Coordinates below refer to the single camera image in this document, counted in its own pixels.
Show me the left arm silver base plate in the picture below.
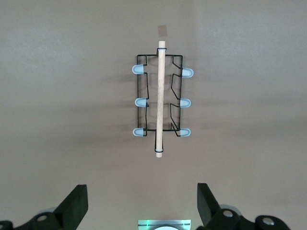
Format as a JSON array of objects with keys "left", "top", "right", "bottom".
[{"left": 138, "top": 219, "right": 192, "bottom": 230}]

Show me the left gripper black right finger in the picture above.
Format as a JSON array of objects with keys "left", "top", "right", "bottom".
[{"left": 196, "top": 183, "right": 291, "bottom": 230}]

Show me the brown table mat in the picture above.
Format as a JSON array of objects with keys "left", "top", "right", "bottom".
[{"left": 0, "top": 0, "right": 307, "bottom": 230}]

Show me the brown tape patch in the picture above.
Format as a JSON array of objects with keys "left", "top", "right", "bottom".
[{"left": 157, "top": 24, "right": 168, "bottom": 38}]

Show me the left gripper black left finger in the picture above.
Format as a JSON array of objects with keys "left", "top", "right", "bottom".
[{"left": 0, "top": 184, "right": 89, "bottom": 230}]

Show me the black wire cup holder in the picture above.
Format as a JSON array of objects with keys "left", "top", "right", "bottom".
[{"left": 131, "top": 40, "right": 194, "bottom": 159}]

